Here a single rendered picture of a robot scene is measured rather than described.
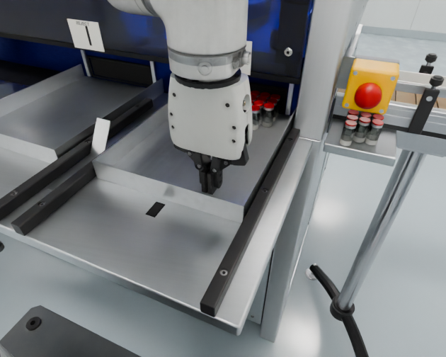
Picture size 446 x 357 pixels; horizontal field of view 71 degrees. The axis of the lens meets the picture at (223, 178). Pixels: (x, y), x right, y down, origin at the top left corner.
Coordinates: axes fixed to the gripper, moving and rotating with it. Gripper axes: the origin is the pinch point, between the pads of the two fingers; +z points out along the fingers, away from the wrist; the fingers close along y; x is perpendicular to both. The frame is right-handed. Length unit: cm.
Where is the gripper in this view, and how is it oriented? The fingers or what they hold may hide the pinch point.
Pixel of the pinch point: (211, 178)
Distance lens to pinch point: 45.2
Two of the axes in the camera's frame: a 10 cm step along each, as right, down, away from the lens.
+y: -9.2, -2.5, 3.1
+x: -4.0, 5.8, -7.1
